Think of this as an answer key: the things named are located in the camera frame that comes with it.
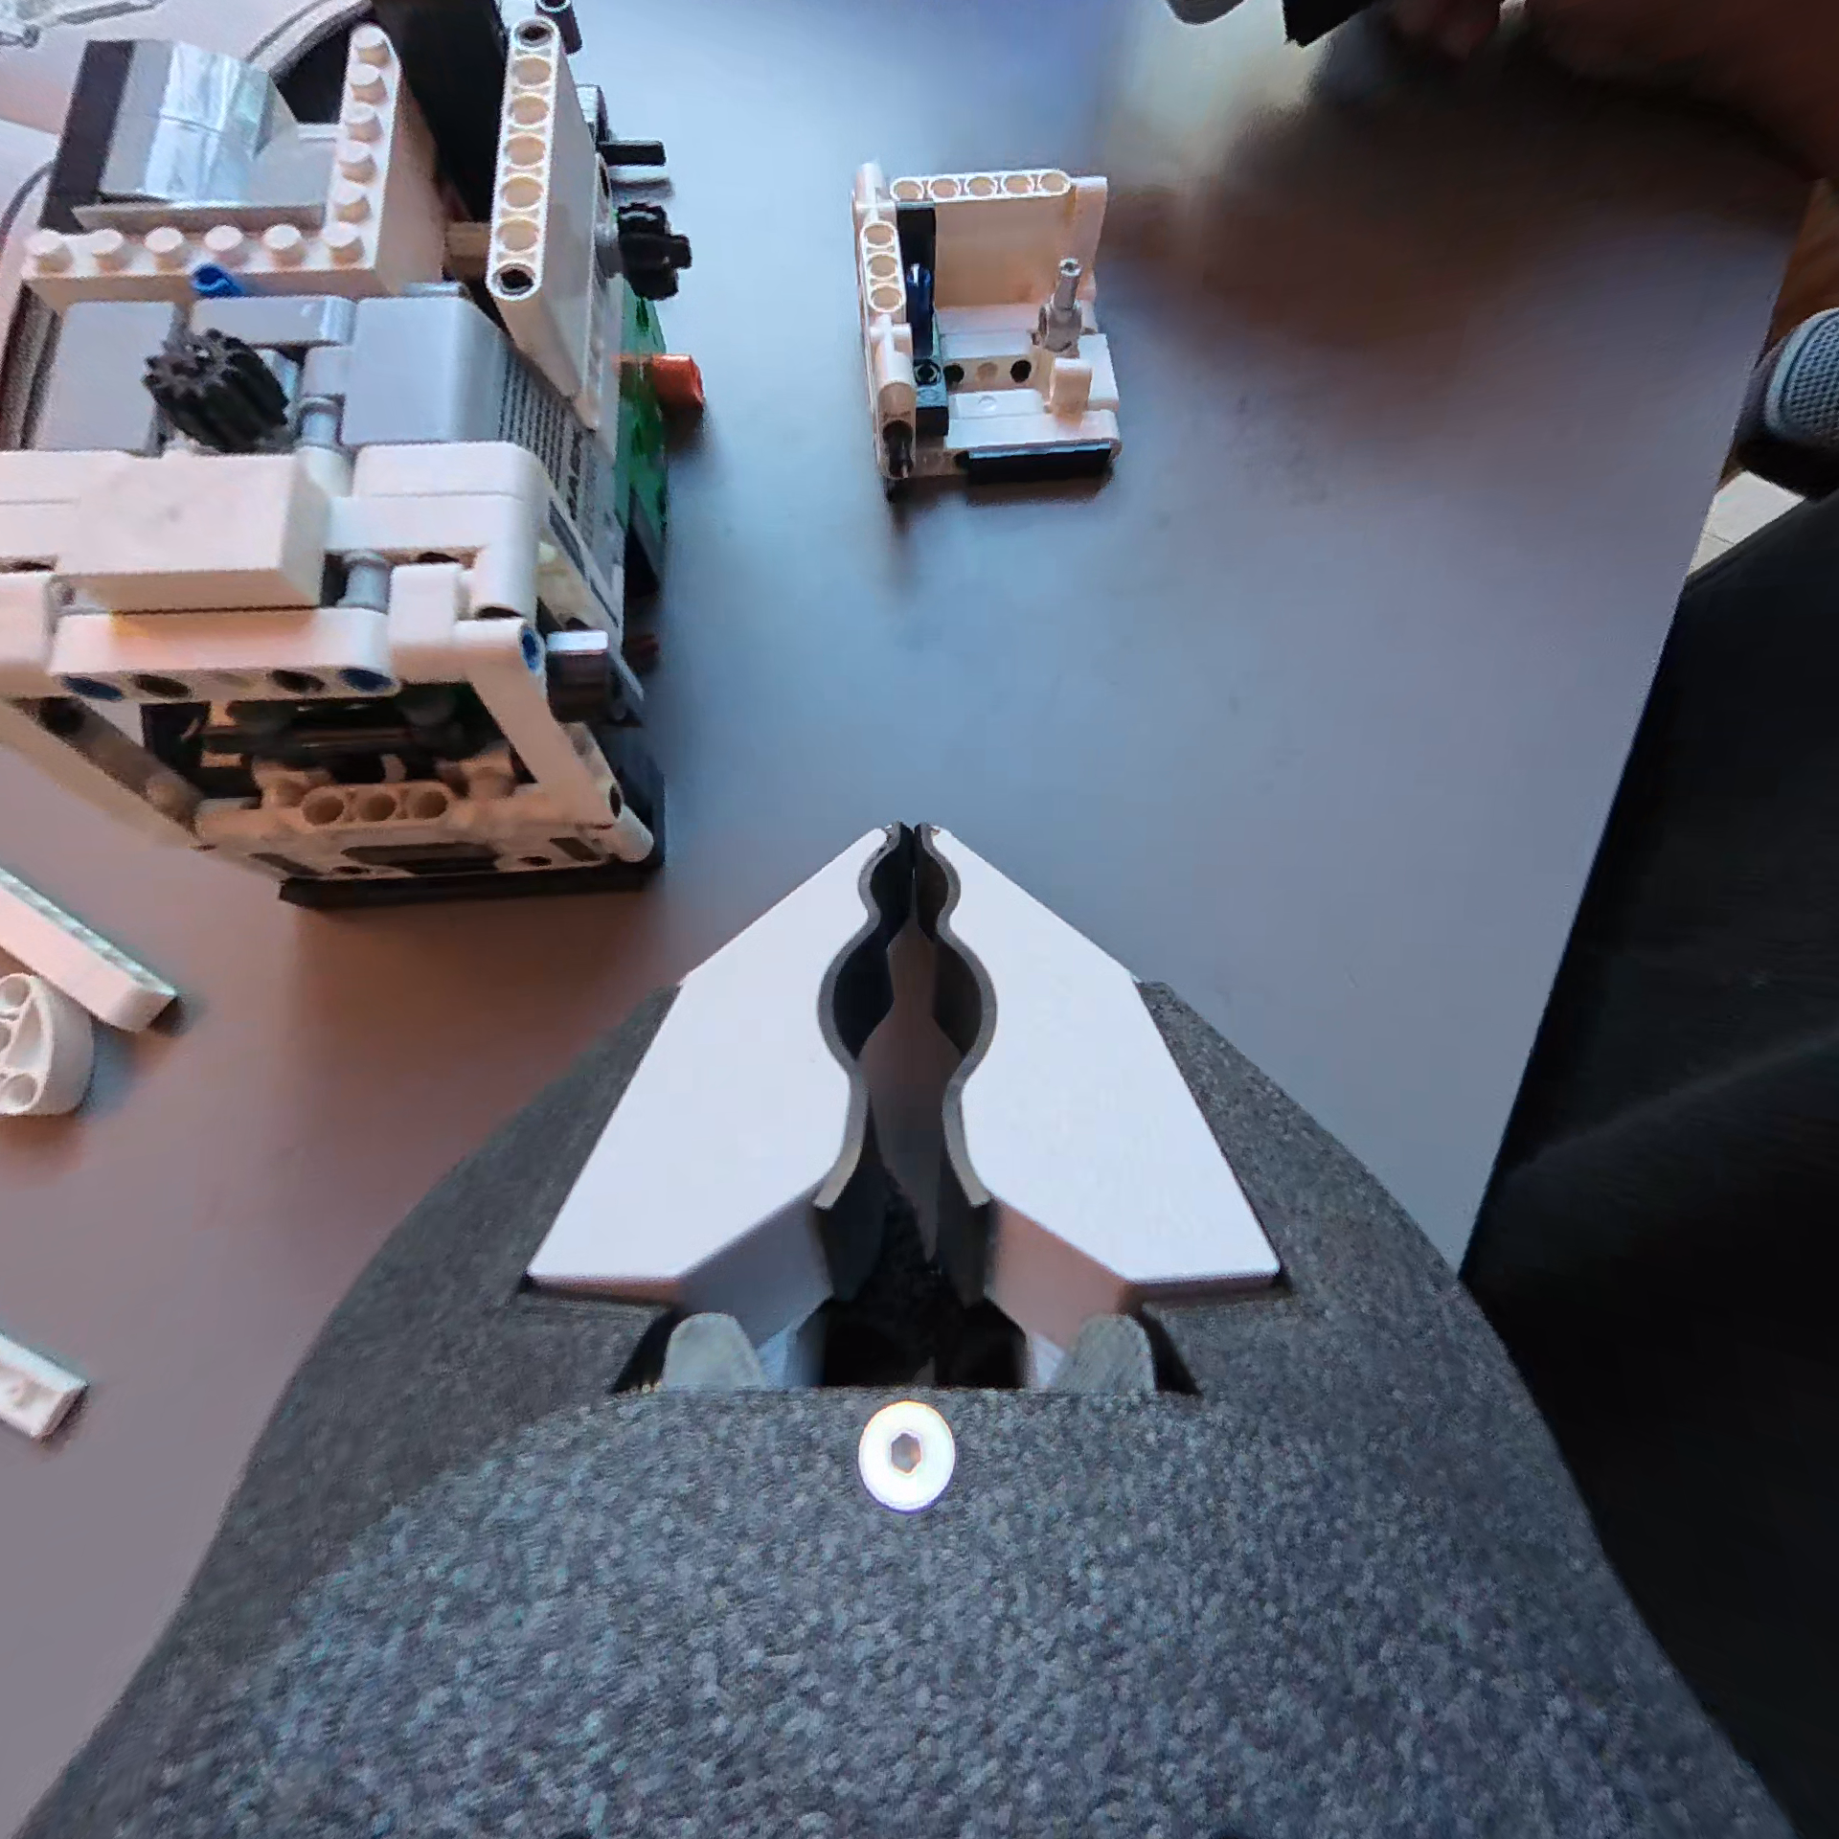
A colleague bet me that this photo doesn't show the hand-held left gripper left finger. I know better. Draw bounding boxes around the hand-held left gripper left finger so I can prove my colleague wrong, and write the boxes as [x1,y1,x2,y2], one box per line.
[526,821,916,1388]

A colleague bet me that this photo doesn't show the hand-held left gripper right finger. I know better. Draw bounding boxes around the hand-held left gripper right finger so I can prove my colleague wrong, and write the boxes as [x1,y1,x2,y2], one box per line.
[914,821,1283,1390]

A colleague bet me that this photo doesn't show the small white lego sub-assembly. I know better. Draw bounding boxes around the small white lego sub-assembly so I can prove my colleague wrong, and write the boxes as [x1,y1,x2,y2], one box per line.
[850,163,1126,501]

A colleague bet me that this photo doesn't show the person's right forearm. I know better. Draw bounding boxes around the person's right forearm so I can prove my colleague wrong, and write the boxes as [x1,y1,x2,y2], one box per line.
[1494,0,1839,195]

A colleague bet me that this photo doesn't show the long white lego tile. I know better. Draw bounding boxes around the long white lego tile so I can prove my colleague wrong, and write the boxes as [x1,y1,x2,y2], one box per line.
[0,867,181,1034]

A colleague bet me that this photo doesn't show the white rounded lego connector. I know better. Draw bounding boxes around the white rounded lego connector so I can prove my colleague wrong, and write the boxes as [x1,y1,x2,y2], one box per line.
[0,974,99,1120]

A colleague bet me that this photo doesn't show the large lego truck model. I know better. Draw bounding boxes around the large lego truck model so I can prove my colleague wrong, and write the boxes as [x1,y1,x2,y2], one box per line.
[0,0,709,910]

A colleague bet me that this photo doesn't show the white flat lego plate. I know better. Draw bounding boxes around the white flat lego plate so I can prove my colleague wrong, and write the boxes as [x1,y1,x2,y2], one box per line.
[0,1328,92,1440]

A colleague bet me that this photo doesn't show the person's right hand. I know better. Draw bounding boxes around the person's right hand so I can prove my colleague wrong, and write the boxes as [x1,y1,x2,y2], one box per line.
[1383,0,1510,62]

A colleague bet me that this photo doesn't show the person's black clothing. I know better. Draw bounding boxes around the person's black clothing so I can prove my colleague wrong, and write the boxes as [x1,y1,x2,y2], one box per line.
[1459,489,1839,1839]

